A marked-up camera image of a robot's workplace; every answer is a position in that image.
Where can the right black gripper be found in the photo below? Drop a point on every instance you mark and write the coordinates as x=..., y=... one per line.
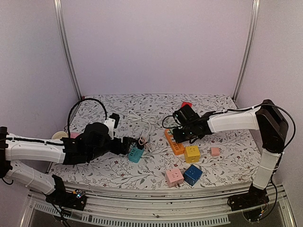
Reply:
x=178, y=138

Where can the black plug with cable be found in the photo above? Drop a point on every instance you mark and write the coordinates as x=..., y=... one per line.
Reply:
x=138, y=143

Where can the orange power strip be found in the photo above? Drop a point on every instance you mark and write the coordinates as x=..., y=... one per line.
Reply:
x=177, y=148

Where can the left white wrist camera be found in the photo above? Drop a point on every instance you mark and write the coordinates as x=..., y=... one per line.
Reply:
x=112, y=122

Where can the yellow cube socket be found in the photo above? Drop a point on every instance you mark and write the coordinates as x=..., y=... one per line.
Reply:
x=191, y=154

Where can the blue cube socket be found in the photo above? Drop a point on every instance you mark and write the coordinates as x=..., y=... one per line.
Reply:
x=192, y=175

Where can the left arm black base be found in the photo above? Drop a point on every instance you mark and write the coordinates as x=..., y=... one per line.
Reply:
x=74, y=200

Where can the cream plastic cup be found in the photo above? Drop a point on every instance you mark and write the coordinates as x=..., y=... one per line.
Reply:
x=59, y=135

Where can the aluminium frame post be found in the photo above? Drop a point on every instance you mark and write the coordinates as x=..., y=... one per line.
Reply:
x=66, y=48
x=248, y=46

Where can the right aluminium frame post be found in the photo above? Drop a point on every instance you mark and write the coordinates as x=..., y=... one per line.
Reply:
x=248, y=46

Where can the front aluminium rail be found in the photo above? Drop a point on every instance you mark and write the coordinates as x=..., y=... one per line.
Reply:
x=194, y=207

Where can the left aluminium frame post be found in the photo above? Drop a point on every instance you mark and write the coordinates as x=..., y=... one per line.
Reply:
x=66, y=48

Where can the pink plate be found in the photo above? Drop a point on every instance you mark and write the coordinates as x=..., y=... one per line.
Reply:
x=73, y=135

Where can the floral patterned table mat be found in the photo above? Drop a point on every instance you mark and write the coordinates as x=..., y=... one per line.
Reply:
x=147, y=114

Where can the pink plug adapter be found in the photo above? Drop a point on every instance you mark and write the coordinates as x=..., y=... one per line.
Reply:
x=214, y=151

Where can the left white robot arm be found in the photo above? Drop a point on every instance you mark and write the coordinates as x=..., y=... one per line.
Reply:
x=14, y=149

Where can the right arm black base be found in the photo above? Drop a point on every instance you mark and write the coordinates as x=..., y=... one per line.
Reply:
x=254, y=197

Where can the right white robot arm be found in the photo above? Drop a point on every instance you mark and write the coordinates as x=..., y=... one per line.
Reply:
x=266, y=119

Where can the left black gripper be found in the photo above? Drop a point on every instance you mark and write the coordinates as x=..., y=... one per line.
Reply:
x=125, y=146

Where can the red cube socket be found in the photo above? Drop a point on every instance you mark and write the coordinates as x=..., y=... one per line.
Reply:
x=186, y=103

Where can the teal USB charger socket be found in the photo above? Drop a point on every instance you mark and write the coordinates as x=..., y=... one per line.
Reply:
x=135, y=154

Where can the pink cube socket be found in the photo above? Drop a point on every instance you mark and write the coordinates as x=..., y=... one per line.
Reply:
x=174, y=177

